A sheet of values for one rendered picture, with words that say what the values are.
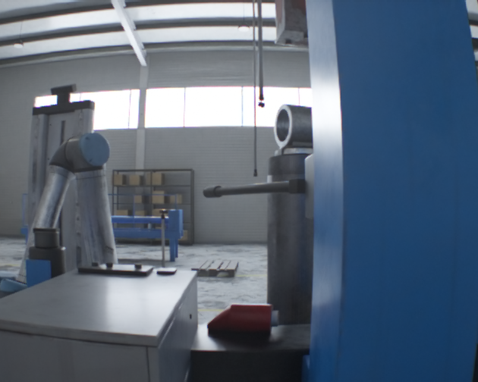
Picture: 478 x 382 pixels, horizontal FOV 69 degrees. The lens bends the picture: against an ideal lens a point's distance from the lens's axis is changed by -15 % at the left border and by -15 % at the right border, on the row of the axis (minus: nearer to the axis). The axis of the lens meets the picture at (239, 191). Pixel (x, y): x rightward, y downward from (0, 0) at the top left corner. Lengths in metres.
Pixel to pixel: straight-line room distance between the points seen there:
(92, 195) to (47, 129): 0.68
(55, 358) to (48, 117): 1.65
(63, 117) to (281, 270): 1.23
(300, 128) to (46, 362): 1.06
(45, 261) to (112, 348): 0.38
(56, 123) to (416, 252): 1.75
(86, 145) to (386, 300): 1.13
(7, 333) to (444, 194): 0.49
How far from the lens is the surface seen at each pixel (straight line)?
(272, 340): 0.72
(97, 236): 1.41
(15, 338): 0.46
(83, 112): 1.84
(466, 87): 0.50
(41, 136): 1.96
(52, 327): 0.43
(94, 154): 1.38
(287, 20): 1.20
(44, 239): 0.78
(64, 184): 1.49
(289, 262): 1.26
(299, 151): 1.27
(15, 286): 1.27
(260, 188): 0.74
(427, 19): 0.50
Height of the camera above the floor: 1.32
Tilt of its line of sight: 2 degrees up
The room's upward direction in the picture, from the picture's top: straight up
